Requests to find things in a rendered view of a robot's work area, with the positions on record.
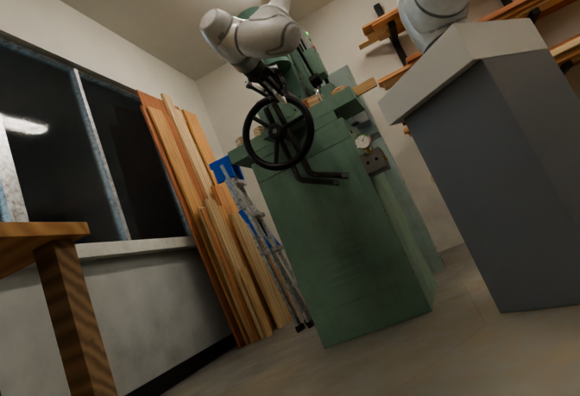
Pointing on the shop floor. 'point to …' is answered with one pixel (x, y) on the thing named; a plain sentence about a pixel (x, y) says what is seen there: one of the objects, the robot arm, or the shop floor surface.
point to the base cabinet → (349, 247)
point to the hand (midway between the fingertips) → (280, 96)
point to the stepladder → (231, 172)
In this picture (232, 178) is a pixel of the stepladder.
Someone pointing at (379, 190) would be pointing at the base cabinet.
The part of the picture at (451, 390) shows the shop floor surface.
